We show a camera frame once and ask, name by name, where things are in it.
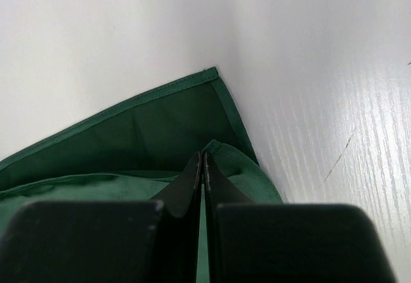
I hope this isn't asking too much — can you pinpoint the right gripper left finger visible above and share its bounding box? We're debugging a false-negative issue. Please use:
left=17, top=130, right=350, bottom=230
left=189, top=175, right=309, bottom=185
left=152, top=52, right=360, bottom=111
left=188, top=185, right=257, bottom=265
left=1, top=153, right=202, bottom=282

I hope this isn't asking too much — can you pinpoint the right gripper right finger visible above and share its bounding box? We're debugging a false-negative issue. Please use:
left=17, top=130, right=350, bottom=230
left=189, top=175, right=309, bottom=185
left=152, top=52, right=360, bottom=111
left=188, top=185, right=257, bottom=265
left=204, top=153, right=390, bottom=282

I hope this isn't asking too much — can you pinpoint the dark green cloth napkin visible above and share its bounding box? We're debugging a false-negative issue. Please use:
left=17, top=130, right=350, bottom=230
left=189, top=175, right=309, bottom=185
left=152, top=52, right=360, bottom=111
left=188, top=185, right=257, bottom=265
left=1, top=68, right=281, bottom=278

